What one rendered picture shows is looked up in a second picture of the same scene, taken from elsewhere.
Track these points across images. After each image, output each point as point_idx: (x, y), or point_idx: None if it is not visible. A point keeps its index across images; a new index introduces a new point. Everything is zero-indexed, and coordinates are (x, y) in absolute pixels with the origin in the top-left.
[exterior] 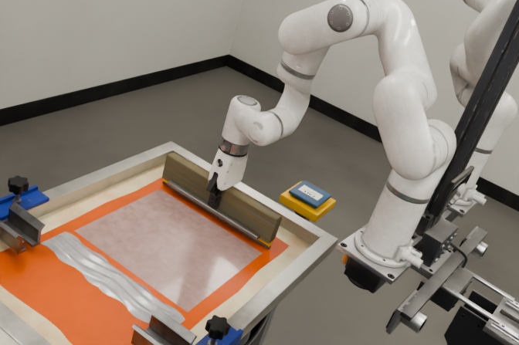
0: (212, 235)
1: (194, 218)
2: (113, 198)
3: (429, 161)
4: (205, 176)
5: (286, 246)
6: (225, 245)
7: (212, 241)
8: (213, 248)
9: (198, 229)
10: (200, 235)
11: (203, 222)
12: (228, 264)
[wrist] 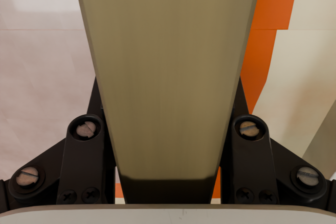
0: (57, 89)
1: None
2: None
3: None
4: (117, 89)
5: (215, 196)
6: (64, 131)
7: (31, 106)
8: (11, 123)
9: (16, 42)
10: (3, 68)
11: (75, 27)
12: (18, 165)
